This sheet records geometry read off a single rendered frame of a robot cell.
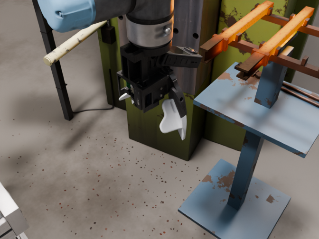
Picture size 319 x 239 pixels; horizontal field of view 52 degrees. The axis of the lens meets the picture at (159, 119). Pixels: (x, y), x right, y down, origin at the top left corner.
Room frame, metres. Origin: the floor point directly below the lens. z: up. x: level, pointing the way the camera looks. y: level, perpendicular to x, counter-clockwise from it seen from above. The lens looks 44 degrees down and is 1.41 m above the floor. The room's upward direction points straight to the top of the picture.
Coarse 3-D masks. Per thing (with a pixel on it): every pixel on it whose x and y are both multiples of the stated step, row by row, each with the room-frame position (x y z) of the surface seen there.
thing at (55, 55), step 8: (96, 24) 1.49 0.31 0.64; (104, 24) 1.54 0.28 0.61; (80, 32) 1.39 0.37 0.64; (88, 32) 1.42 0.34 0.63; (72, 40) 1.33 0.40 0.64; (80, 40) 1.36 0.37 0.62; (56, 48) 1.25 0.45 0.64; (64, 48) 1.26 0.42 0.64; (72, 48) 1.30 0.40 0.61; (48, 56) 1.19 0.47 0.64; (56, 56) 1.21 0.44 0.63; (48, 64) 1.18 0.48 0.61
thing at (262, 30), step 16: (224, 0) 1.31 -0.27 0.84; (240, 0) 1.28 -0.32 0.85; (256, 0) 1.25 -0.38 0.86; (272, 0) 1.22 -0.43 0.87; (288, 0) 1.20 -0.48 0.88; (224, 16) 1.30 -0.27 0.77; (240, 16) 1.27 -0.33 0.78; (288, 16) 1.36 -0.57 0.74; (256, 32) 1.23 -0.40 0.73; (272, 32) 1.21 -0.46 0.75; (224, 64) 1.29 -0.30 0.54; (208, 112) 1.30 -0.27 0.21; (208, 128) 1.30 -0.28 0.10; (224, 128) 1.26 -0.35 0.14; (240, 128) 1.22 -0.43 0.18; (224, 144) 1.25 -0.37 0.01; (240, 144) 1.21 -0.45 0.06
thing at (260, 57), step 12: (300, 12) 0.97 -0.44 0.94; (312, 12) 1.00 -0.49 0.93; (288, 24) 0.90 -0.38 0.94; (300, 24) 0.92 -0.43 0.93; (276, 36) 0.83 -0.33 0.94; (288, 36) 0.85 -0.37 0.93; (264, 48) 0.76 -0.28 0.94; (252, 60) 0.70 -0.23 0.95; (264, 60) 0.72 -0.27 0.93; (240, 72) 0.68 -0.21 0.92; (252, 72) 0.68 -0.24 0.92
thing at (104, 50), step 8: (112, 24) 1.57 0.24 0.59; (104, 48) 1.60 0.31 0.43; (112, 48) 1.57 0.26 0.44; (104, 56) 1.60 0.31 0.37; (112, 56) 1.58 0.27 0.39; (120, 56) 1.55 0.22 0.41; (104, 64) 1.61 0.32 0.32; (112, 64) 1.58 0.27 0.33; (120, 64) 1.56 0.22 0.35; (104, 72) 1.61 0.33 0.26; (112, 72) 1.58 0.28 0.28; (104, 80) 1.61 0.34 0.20; (112, 80) 1.59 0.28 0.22; (120, 80) 1.56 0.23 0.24; (120, 96) 1.57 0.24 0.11; (112, 104) 1.60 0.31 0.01; (120, 104) 1.57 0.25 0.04
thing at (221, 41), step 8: (256, 8) 1.00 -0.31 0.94; (264, 8) 1.00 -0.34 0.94; (248, 16) 0.95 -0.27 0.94; (256, 16) 0.95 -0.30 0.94; (240, 24) 0.90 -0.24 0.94; (248, 24) 0.91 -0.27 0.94; (224, 32) 0.85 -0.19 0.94; (232, 32) 0.85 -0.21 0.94; (240, 32) 0.87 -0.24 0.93; (208, 40) 0.79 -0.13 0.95; (216, 40) 0.79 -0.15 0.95; (224, 40) 0.80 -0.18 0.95; (232, 40) 0.84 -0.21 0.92; (200, 48) 0.75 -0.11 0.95; (208, 48) 0.74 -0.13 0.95; (216, 48) 0.79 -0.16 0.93; (224, 48) 0.79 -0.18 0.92; (208, 56) 0.76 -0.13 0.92
